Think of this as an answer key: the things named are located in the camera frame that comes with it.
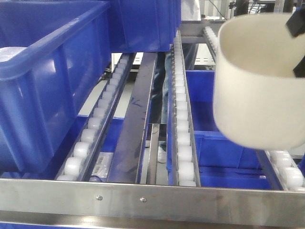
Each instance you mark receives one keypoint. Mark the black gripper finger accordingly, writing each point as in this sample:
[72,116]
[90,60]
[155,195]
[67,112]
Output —
[296,23]
[299,70]

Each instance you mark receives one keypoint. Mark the white plastic trash bin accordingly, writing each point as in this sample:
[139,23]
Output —
[265,36]

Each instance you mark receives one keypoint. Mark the blue crate lower layer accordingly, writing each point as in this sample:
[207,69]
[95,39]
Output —
[222,163]

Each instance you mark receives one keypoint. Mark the white roller track right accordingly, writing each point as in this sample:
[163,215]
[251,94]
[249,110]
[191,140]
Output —
[286,167]

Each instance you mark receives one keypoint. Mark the white roller track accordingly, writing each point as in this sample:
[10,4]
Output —
[185,170]
[286,167]
[82,157]

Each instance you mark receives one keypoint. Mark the white roller track middle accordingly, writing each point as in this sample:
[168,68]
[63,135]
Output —
[185,170]

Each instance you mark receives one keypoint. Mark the person in jeans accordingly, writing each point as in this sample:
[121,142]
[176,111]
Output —
[190,11]

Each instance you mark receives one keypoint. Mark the blue crate upper middle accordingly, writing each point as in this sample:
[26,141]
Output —
[143,25]

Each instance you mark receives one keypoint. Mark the steel divider strip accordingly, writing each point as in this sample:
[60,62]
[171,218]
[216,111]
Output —
[127,158]

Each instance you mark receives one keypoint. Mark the white roller track left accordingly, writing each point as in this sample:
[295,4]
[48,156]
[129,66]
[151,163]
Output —
[82,157]

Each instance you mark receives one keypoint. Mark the large blue crate left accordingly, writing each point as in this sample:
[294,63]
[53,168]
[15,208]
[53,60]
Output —
[64,50]

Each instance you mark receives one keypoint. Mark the steel front shelf rail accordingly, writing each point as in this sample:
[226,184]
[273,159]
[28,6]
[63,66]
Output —
[113,205]

